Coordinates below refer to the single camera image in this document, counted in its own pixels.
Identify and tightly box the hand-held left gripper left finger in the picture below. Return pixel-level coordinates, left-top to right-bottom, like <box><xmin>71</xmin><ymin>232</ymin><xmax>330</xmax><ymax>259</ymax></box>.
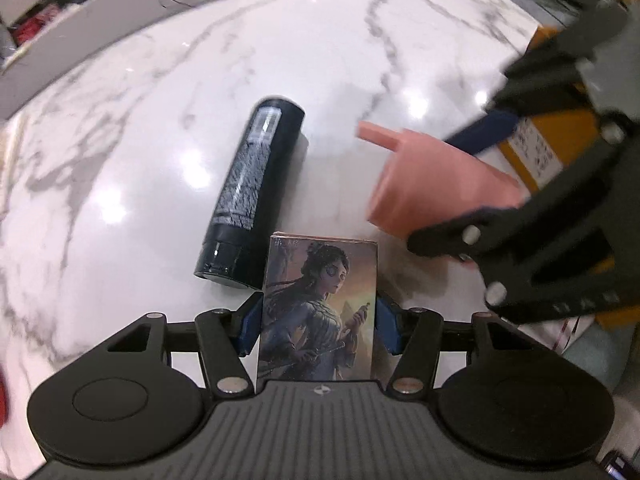
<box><xmin>105</xmin><ymin>291</ymin><xmax>264</xmax><ymax>395</ymax></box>

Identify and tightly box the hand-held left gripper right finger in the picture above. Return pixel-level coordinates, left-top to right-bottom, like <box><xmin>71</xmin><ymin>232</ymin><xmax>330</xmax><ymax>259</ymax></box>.
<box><xmin>376</xmin><ymin>295</ymin><xmax>538</xmax><ymax>395</ymax></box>

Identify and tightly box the pink plastic funnel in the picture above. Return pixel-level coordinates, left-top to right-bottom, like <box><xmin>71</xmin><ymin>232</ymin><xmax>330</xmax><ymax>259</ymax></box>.
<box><xmin>357</xmin><ymin>120</ymin><xmax>529</xmax><ymax>267</ymax></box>

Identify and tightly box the orange-rimmed white box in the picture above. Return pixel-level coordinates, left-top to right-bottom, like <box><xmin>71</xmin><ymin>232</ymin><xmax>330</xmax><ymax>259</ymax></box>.
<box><xmin>496</xmin><ymin>24</ymin><xmax>640</xmax><ymax>332</ymax></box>

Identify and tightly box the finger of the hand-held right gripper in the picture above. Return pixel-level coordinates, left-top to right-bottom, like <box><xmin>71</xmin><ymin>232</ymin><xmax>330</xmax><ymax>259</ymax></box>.
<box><xmin>406</xmin><ymin>204</ymin><xmax>557</xmax><ymax>322</ymax></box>
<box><xmin>444</xmin><ymin>7</ymin><xmax>632</xmax><ymax>157</ymax></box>

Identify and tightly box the white labelled packet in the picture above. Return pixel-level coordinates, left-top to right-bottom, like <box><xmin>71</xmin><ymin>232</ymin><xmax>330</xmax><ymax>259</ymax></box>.
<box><xmin>517</xmin><ymin>316</ymin><xmax>593</xmax><ymax>353</ymax></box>

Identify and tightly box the black cylindrical bottle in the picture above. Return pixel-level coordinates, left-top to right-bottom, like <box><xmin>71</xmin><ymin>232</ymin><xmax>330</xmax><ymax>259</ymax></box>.
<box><xmin>193</xmin><ymin>98</ymin><xmax>306</xmax><ymax>290</ymax></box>

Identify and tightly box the red object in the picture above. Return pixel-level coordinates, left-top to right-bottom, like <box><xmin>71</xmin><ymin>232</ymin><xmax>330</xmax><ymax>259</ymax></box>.
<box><xmin>0</xmin><ymin>369</ymin><xmax>12</xmax><ymax>427</ymax></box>

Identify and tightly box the red bag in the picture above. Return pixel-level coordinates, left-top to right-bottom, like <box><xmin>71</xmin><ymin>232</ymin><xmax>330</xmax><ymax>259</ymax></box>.
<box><xmin>14</xmin><ymin>4</ymin><xmax>63</xmax><ymax>43</ymax></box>

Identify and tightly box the long grey sofa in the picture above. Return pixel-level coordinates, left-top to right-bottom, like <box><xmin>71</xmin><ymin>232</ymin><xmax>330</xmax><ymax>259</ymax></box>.
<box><xmin>0</xmin><ymin>0</ymin><xmax>211</xmax><ymax>83</ymax></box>

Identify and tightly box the illustrated card box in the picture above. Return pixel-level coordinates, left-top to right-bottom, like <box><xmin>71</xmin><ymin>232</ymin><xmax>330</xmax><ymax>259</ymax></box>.
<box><xmin>256</xmin><ymin>231</ymin><xmax>380</xmax><ymax>395</ymax></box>

